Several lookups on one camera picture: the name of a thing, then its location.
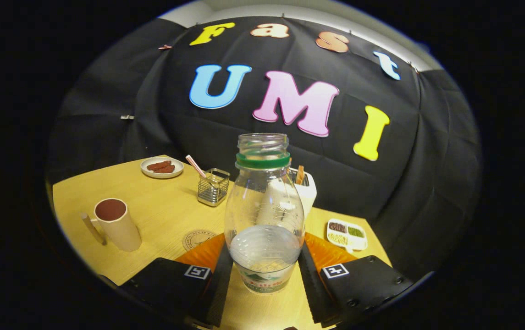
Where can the brown sausage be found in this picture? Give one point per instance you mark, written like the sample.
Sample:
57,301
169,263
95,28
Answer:
166,169
157,165

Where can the cream cup with brown inside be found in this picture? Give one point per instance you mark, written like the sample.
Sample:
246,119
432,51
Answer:
120,231

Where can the clear plastic juice bottle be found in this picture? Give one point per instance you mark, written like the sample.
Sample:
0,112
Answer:
264,247

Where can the red striped straw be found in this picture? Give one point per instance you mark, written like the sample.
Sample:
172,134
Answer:
195,165

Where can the white round plate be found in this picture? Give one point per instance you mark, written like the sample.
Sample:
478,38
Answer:
145,170

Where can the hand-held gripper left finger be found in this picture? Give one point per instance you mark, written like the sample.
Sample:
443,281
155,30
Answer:
218,293

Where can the black backdrop cloth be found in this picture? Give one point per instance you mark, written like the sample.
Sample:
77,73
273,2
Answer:
358,192

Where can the white toaster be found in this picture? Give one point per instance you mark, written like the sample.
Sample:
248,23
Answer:
309,195

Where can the white divided bean tray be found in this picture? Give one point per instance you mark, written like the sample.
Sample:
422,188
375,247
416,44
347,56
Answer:
347,233

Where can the bread slice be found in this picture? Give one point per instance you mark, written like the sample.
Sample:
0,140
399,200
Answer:
300,175

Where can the round cork coaster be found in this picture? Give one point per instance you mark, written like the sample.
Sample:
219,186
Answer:
196,239

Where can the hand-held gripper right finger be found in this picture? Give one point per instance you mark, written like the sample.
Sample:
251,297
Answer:
312,293

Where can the wooden table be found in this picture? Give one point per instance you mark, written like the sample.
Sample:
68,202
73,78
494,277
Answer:
161,211

